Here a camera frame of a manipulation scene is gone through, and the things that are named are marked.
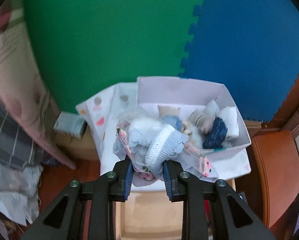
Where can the brown cardboard box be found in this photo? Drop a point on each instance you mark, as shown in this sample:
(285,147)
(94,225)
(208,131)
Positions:
(77,147)

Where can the light blue lace underwear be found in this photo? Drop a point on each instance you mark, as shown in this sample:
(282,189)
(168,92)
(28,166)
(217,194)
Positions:
(159,137)

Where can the green foam mat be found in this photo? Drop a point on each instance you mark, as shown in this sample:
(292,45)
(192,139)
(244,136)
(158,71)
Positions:
(102,30)

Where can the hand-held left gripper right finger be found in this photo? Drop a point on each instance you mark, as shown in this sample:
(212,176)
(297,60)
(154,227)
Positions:
(167,182)

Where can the white floral cloth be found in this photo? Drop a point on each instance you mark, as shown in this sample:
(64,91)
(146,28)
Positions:
(12,187)

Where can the dark blue underwear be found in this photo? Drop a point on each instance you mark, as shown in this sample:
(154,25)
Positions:
(215,132)

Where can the grey plaid cloth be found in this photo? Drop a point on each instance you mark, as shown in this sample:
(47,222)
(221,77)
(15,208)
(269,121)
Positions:
(7,135)

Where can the blue foam mat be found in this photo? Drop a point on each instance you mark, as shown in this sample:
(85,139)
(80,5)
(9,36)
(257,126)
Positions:
(239,42)

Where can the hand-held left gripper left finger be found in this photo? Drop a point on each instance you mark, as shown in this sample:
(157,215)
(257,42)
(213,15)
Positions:
(128,180)

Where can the wooden drawer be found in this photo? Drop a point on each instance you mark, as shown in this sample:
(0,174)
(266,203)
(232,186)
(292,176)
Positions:
(149,217)

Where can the pink floral rolled mattress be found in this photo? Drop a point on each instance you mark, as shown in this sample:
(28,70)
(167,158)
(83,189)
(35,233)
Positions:
(19,80)

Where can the white cardboard storage box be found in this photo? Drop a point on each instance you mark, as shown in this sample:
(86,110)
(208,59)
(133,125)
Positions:
(107,135)

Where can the small teal white carton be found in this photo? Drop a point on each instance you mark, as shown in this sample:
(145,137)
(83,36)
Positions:
(69,126)

